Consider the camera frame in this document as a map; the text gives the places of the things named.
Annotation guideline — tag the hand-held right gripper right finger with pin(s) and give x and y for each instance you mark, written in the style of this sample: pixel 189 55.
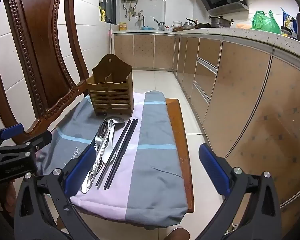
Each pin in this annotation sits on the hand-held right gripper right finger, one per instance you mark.
pixel 213 170

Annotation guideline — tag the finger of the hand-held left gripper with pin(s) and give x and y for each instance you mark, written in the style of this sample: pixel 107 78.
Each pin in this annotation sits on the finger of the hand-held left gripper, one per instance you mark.
pixel 40 140
pixel 11 132

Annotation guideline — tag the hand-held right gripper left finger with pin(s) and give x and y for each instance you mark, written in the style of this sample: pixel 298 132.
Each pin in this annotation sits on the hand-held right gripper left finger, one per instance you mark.
pixel 81 170

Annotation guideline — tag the steel fork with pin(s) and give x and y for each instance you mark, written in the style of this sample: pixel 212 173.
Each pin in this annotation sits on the steel fork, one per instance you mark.
pixel 98 140

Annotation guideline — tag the steel ladle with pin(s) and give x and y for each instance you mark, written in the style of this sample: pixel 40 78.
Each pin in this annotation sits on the steel ladle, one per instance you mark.
pixel 115 122

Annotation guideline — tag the wooden utensil holder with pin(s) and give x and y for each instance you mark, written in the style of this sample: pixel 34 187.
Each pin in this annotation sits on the wooden utensil holder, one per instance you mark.
pixel 110 97

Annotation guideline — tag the person's right hand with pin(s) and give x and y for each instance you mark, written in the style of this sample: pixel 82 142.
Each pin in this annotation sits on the person's right hand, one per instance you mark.
pixel 176 236

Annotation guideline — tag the grey and pink cloth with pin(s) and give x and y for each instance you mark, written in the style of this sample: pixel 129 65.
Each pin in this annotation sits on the grey and pink cloth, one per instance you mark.
pixel 150 165

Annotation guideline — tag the kitchen base cabinets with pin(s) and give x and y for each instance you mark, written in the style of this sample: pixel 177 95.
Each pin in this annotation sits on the kitchen base cabinets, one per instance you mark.
pixel 240 92

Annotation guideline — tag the carved wooden chair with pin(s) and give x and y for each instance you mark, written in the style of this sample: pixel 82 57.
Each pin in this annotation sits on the carved wooden chair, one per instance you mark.
pixel 40 42

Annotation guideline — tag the pink mop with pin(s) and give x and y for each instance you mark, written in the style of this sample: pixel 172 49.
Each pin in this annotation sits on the pink mop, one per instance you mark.
pixel 111 40

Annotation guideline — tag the speckled kitchen countertop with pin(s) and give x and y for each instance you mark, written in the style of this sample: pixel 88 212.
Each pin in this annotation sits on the speckled kitchen countertop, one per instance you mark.
pixel 240 33

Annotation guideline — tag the yellow bottle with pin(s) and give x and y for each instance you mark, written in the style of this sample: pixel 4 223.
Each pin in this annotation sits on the yellow bottle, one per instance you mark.
pixel 103 15

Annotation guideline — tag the yellow box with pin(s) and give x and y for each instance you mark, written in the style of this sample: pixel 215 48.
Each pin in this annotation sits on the yellow box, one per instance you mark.
pixel 123 26

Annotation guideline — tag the black wok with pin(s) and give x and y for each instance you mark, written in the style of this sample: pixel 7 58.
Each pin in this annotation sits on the black wok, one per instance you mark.
pixel 202 25

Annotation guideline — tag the steel cooking pot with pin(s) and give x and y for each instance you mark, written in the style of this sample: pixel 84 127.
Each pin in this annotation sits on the steel cooking pot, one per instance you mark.
pixel 220 22

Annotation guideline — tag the stacked white bowls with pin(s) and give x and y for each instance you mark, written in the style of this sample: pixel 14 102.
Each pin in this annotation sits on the stacked white bowls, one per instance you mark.
pixel 177 23

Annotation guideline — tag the blue basin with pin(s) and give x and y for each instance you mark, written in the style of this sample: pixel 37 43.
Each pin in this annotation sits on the blue basin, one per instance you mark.
pixel 147 27

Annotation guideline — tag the green plastic bag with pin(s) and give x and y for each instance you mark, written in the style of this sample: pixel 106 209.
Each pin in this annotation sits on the green plastic bag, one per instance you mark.
pixel 265 22

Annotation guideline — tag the dark window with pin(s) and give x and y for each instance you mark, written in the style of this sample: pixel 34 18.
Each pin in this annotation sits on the dark window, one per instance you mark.
pixel 110 0

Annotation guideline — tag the sink faucet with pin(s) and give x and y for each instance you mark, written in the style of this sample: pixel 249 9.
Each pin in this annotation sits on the sink faucet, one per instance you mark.
pixel 142 20

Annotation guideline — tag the blue snack bag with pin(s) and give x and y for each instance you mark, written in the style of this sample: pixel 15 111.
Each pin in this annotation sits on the blue snack bag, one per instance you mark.
pixel 288 20

